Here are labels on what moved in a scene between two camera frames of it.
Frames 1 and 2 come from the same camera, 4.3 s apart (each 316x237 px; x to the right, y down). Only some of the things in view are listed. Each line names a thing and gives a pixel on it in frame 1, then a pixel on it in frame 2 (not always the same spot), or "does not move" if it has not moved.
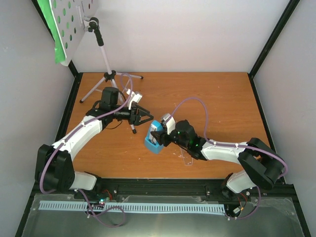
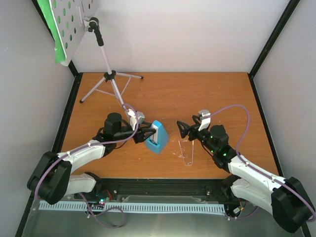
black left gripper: (133, 117) to (139, 137)
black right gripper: (161, 138) to (193, 128)
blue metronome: (151, 142) does not move
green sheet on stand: (59, 52) does not move
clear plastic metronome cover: (187, 159) does not move
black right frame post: (290, 8) does not move
